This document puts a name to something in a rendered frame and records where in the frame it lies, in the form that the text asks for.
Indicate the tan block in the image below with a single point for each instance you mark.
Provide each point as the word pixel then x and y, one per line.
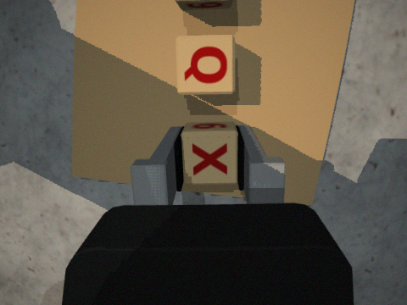
pixel 209 153
pixel 203 4
pixel 205 64

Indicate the tan flat mat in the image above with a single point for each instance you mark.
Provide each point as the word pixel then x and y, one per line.
pixel 288 63

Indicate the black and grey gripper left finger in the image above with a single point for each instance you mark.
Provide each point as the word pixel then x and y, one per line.
pixel 156 180

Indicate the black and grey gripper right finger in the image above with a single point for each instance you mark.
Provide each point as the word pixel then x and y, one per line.
pixel 261 177

